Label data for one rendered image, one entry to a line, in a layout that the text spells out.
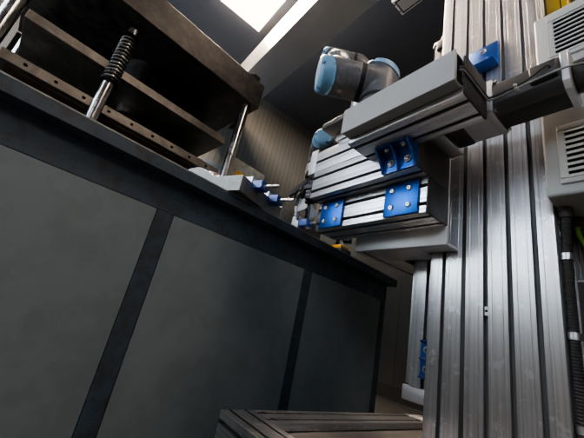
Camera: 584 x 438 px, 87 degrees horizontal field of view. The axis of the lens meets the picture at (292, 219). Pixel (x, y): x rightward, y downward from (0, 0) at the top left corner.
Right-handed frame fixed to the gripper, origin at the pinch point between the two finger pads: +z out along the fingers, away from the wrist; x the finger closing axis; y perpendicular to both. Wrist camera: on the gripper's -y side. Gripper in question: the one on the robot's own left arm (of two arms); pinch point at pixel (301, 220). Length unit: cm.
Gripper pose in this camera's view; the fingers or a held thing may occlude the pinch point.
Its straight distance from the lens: 124.5
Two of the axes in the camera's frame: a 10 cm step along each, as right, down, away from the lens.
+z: -2.0, 9.2, -3.3
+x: 6.5, 3.7, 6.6
